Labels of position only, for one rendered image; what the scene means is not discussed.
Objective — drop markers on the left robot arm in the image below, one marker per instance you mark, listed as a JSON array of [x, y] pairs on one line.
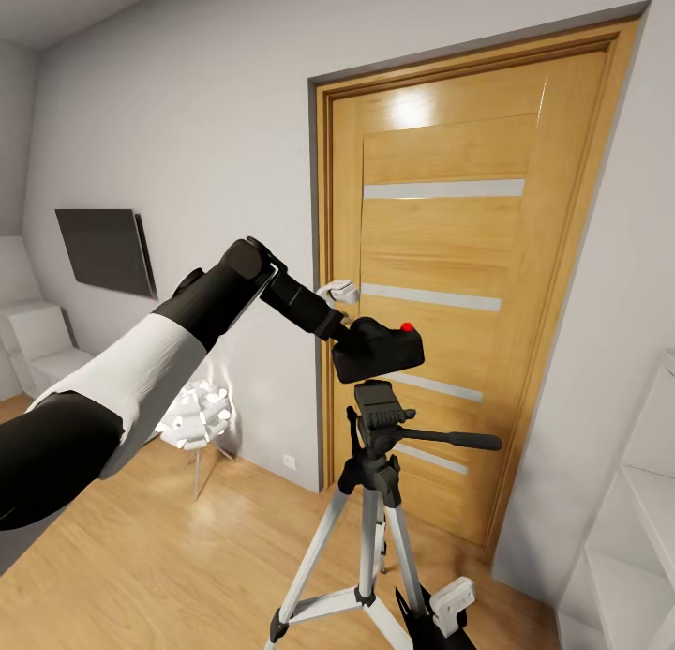
[[92, 423]]

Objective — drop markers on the digital camera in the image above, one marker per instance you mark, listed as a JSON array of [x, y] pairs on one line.
[[388, 350]]

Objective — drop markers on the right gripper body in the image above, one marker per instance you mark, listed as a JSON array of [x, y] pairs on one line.
[[426, 635]]

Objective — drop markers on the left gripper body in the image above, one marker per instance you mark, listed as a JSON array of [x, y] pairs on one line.
[[312, 314]]

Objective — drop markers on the camera tripod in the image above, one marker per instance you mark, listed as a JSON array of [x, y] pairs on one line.
[[374, 433]]

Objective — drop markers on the bookcase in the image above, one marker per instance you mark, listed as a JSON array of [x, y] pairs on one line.
[[619, 593], [39, 348]]

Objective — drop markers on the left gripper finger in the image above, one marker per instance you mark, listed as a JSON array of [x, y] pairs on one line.
[[345, 336]]

